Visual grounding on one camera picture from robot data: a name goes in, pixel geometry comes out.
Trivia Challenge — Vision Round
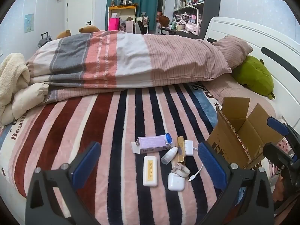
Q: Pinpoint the brown cardboard box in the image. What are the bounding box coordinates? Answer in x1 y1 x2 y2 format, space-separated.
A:
207 97 283 169

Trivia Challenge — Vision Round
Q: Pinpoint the white earbuds case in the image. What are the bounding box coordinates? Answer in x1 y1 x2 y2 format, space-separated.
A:
168 172 185 191

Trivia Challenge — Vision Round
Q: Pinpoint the white cable adapter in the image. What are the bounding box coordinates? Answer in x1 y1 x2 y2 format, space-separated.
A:
184 140 203 182

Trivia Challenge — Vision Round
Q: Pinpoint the gold brown tube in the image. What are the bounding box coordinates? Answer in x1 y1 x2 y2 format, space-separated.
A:
177 136 185 164

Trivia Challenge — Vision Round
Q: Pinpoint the small white dropper bottle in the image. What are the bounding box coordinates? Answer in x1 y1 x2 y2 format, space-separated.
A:
161 147 178 165

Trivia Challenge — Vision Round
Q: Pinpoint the white yellow rectangular case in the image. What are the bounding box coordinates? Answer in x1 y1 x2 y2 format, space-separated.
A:
142 156 158 186

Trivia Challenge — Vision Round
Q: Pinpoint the purple carton box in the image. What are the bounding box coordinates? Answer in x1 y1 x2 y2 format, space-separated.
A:
131 135 172 154

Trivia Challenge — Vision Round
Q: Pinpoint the green plush toy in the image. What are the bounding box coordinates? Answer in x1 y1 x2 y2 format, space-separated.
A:
232 55 276 100

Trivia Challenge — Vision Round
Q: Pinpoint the pink lower pillow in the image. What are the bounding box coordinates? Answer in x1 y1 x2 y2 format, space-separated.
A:
202 74 280 118

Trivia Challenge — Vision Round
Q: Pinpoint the white bed headboard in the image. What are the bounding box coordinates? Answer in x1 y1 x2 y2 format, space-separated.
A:
204 17 300 132

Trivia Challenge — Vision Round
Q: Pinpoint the beige hair clip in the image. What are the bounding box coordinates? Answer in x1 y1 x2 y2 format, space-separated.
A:
171 163 191 178

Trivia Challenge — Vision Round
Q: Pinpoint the pink striped pillow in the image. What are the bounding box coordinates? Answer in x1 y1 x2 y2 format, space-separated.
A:
212 36 253 70

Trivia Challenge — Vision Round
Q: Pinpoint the striped fleece blanket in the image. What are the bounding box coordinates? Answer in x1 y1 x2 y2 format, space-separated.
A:
1 83 220 224

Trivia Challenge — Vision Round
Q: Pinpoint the cream fluffy blanket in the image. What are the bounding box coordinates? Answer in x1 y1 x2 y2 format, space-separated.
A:
0 53 49 126

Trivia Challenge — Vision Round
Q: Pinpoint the striped folded duvet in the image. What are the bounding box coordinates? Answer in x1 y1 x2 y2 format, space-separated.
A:
26 31 231 104

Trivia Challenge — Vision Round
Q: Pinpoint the dark bookshelf with items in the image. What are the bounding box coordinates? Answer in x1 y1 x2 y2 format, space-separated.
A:
157 0 221 39

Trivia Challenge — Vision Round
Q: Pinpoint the brown plush on desk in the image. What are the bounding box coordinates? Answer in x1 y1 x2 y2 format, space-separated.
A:
158 15 170 28

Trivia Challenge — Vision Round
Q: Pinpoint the black suitcase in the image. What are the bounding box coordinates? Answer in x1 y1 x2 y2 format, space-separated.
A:
37 32 52 48

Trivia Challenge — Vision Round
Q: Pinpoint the brown teddy bear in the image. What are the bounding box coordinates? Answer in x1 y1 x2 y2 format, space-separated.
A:
56 25 100 39

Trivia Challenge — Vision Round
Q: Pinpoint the yellow wooden shelf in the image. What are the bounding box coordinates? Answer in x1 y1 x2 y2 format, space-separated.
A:
107 5 136 33

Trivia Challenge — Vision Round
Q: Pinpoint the pink gift bag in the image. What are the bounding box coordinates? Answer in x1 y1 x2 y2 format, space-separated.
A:
108 18 120 31

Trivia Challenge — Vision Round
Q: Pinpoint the white door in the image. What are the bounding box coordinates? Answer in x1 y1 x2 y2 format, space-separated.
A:
66 0 94 35

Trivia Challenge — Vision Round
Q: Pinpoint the blue wall poster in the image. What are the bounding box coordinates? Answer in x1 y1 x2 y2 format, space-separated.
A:
24 14 34 33

